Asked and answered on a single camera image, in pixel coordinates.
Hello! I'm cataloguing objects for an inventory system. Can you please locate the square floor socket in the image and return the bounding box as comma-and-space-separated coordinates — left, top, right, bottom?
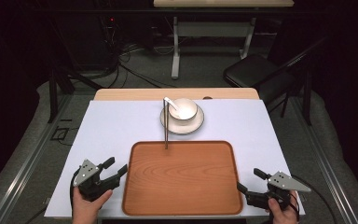
49, 125, 70, 142

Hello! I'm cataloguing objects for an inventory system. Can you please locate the metal floor rail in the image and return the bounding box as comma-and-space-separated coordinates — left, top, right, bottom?
0, 92, 73, 224
292, 92, 358, 224

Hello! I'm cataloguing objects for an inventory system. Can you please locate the white-framed wooden desk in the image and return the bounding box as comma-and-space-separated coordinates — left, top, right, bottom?
153, 0, 296, 80

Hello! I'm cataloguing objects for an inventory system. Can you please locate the black folding chair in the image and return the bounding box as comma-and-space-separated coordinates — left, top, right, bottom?
222, 36, 328, 119

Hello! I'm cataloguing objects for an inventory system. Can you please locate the black metal stand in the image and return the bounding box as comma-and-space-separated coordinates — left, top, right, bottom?
48, 66, 104, 124

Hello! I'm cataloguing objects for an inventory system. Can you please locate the bundle of floor cables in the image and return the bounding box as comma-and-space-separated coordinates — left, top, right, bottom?
99, 18, 181, 90

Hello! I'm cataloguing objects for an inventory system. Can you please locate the person's right hand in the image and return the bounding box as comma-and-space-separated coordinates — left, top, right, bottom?
265, 191, 300, 224

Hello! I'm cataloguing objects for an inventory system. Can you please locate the dark computer case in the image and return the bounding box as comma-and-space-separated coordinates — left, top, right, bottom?
54, 13, 120, 71

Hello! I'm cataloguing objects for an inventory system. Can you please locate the white bowl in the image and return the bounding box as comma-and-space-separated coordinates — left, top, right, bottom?
168, 97, 199, 122

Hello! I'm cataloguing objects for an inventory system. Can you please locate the white round plate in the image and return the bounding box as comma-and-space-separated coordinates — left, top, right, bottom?
159, 102, 205, 135

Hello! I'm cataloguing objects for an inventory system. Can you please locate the white table mat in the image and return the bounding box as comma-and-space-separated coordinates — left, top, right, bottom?
44, 98, 307, 219

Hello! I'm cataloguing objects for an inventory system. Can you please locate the white ceramic spoon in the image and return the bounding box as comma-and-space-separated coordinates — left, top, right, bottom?
163, 96, 182, 112

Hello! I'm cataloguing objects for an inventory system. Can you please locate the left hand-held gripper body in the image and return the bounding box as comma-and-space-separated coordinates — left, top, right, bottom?
73, 159, 121, 203

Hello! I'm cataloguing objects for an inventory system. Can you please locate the person's left hand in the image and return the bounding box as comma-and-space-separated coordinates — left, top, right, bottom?
71, 187, 114, 224

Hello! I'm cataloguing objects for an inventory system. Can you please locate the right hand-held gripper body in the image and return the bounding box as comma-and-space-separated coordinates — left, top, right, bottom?
245, 170, 312, 210

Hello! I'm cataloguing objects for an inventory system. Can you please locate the light wooden table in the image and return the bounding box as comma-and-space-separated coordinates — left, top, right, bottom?
92, 87, 261, 102

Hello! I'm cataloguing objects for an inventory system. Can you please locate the brown wooden tray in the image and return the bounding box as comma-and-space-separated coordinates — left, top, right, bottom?
121, 140, 244, 217

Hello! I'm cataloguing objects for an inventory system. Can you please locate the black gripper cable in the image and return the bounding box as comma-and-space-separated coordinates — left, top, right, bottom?
292, 175, 337, 224
69, 169, 82, 207

